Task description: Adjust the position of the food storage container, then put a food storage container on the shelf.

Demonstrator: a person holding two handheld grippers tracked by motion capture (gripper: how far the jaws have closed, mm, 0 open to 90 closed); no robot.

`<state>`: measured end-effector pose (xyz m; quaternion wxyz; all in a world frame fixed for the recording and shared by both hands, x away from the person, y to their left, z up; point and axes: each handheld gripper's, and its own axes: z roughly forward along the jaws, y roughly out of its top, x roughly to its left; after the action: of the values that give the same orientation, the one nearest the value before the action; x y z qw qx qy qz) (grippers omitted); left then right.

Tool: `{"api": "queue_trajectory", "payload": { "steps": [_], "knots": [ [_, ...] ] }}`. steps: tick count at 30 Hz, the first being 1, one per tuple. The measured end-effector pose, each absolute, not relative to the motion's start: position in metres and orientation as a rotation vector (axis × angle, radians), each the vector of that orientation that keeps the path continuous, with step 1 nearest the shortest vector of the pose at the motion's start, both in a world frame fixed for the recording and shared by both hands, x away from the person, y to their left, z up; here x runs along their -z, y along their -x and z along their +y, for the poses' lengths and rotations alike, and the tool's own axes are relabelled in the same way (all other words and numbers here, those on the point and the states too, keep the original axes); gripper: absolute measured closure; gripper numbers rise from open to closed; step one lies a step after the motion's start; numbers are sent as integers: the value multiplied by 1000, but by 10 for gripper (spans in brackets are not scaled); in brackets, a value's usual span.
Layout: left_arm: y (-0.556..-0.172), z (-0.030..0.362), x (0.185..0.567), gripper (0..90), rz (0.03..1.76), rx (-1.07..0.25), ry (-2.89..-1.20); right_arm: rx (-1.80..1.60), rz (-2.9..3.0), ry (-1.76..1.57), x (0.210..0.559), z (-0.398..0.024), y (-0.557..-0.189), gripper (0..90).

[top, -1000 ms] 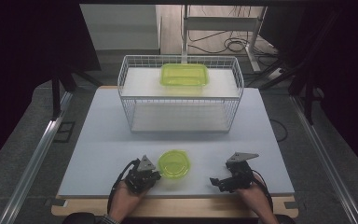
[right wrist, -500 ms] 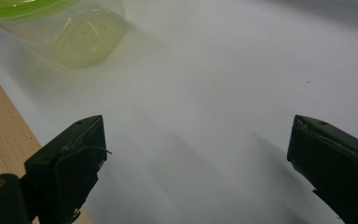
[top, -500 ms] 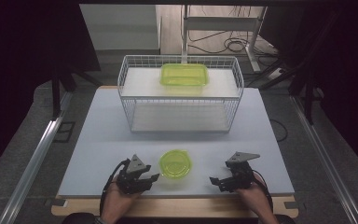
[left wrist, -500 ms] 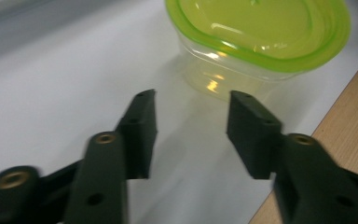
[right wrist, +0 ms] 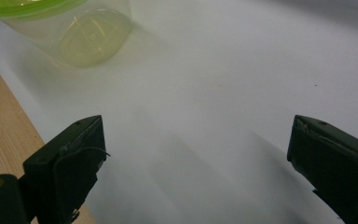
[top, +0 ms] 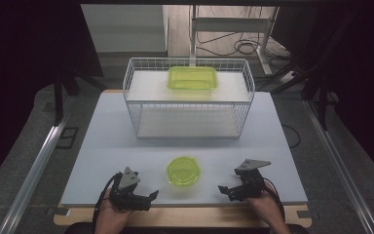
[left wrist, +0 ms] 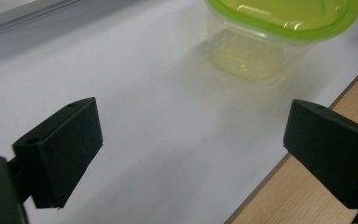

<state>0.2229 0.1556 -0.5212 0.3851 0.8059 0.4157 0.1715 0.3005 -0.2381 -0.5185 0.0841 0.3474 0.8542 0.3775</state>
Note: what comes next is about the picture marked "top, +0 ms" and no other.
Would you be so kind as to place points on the person's left hand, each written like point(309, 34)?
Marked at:
point(110, 221)

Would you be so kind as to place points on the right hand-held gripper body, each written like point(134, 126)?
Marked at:
point(251, 183)

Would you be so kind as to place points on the person's right hand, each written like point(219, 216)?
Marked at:
point(269, 211)

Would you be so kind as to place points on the aluminium rail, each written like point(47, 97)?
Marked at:
point(35, 169)
point(341, 169)

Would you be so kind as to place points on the black metal stand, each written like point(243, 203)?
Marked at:
point(58, 97)
point(323, 104)

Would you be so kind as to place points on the white metal desk frame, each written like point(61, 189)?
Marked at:
point(230, 24)

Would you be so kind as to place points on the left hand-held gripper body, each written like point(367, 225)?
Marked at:
point(128, 195)

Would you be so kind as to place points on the white power strip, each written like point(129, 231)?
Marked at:
point(285, 77)

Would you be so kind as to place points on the round clear container green lid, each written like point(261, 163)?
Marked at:
point(183, 171)

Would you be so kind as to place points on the rectangular clear container green lid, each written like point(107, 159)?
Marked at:
point(192, 78)

